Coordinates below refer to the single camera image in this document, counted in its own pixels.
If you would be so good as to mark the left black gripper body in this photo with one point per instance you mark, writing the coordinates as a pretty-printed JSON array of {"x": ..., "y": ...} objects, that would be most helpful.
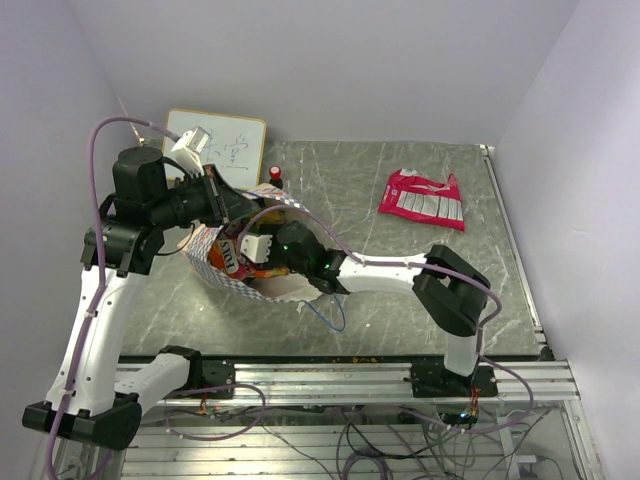
[{"x": 194, "y": 201}]

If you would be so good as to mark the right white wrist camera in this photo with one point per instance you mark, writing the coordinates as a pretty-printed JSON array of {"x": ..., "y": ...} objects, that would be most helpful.
[{"x": 256, "y": 247}]

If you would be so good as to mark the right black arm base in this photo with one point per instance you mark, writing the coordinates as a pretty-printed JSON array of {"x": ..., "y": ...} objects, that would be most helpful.
[{"x": 430, "y": 379}]

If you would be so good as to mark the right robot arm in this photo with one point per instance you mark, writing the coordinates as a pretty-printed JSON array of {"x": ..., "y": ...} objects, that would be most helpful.
[{"x": 453, "y": 293}]

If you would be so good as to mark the red pink snack packet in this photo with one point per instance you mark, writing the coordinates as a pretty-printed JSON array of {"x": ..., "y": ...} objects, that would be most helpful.
[{"x": 421, "y": 200}]

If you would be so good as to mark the blue checkered paper bag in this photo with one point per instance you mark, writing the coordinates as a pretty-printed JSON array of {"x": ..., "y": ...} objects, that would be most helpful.
[{"x": 293, "y": 288}]

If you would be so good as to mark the aluminium rail frame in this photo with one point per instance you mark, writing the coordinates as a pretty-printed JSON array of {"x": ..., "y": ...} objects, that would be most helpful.
[{"x": 350, "y": 418}]

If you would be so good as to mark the orange snack packet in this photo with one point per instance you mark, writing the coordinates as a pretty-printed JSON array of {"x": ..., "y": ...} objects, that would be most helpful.
[{"x": 223, "y": 256}]

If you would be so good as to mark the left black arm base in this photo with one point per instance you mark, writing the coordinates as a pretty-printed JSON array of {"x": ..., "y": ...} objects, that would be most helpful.
[{"x": 206, "y": 377}]

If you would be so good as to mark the small yellow-framed whiteboard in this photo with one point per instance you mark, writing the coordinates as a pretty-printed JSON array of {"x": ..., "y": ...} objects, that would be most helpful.
[{"x": 233, "y": 144}]

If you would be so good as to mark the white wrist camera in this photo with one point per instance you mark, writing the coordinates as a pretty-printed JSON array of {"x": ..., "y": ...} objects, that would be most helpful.
[
  {"x": 256, "y": 247},
  {"x": 187, "y": 149}
]

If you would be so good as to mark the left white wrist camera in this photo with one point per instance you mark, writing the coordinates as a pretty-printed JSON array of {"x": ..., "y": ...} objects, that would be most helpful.
[{"x": 187, "y": 149}]

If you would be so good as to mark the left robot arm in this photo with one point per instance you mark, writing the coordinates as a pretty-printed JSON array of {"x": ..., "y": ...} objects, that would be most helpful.
[{"x": 86, "y": 402}]

